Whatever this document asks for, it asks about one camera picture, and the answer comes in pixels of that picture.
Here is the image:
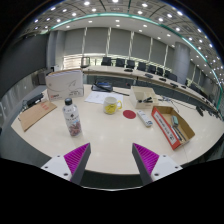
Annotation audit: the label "white printed paper sheet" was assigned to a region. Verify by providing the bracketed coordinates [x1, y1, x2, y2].
[84, 90, 125, 106]

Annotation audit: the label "grey-green eraser block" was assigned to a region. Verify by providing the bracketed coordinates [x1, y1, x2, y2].
[170, 115, 180, 126]

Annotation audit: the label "grey thin cable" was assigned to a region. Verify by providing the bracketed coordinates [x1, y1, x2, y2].
[159, 95, 198, 111]

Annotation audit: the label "brown cardboard box red label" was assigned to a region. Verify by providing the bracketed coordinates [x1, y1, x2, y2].
[151, 105, 196, 151]

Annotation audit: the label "round ceiling lights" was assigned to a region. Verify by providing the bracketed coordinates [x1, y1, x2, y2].
[31, 0, 224, 78]

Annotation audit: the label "dark hand tool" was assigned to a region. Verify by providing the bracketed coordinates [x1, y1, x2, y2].
[172, 124, 186, 142]

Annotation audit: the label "curved wooden conference desk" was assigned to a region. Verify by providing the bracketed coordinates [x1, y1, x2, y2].
[82, 64, 223, 118]

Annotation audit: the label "white open organizer box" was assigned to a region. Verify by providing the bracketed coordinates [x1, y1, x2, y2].
[129, 85, 160, 110]

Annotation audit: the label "large white cardboard carton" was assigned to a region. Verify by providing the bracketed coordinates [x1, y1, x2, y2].
[45, 68, 85, 102]

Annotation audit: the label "black desk phone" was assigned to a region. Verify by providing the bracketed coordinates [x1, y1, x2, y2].
[91, 80, 114, 93]

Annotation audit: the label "white mug with yellow handle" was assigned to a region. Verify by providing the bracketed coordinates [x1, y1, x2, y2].
[102, 96, 123, 116]

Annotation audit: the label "row of black office chairs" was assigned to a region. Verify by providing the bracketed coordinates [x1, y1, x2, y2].
[80, 56, 209, 98]

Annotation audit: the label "brown paper envelope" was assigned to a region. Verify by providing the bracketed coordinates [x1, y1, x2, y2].
[18, 100, 58, 132]

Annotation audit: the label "black marker pen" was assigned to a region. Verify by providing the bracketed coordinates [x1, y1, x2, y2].
[138, 96, 154, 104]

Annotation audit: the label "clear bottle with black cap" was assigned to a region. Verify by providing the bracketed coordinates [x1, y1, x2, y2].
[62, 97, 83, 138]

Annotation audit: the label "black desk microphone units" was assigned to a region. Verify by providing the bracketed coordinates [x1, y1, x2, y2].
[123, 67, 188, 90]

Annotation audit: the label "flat round red coaster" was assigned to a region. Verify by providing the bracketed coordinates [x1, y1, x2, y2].
[122, 109, 137, 120]

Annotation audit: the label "black power adapter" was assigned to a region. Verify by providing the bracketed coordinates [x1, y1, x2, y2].
[25, 92, 45, 108]

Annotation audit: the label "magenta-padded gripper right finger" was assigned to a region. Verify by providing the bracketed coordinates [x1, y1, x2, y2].
[131, 142, 184, 186]

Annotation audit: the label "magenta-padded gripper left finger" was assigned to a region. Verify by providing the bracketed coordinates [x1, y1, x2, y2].
[40, 142, 92, 186]

